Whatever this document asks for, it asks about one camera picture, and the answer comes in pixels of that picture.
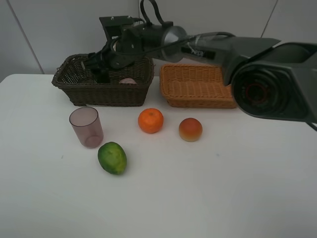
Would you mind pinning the translucent pink plastic cup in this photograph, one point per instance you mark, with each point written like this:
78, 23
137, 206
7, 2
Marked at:
86, 123

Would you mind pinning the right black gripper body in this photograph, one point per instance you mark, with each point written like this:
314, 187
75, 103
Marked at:
111, 59

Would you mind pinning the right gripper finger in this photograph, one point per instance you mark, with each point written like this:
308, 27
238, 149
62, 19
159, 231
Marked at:
94, 57
92, 65

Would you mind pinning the black pump bottle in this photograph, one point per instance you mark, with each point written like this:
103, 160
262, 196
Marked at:
101, 75

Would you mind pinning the pink spray bottle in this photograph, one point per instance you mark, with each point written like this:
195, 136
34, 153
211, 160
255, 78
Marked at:
127, 81

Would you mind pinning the dark brown wicker basket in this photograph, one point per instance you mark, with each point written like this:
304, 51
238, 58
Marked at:
82, 89

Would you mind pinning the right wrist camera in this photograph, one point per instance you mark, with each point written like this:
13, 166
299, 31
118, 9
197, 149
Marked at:
114, 25

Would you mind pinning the orange mandarin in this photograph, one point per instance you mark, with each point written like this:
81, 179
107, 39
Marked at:
150, 120

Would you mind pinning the green mango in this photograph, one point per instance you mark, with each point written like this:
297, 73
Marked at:
112, 158

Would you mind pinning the orange wicker basket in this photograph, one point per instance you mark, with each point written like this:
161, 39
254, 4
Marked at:
194, 86

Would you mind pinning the red yellow apple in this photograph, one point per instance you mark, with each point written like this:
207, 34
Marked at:
190, 129

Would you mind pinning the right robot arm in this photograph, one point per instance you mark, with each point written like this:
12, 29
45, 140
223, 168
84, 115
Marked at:
269, 79

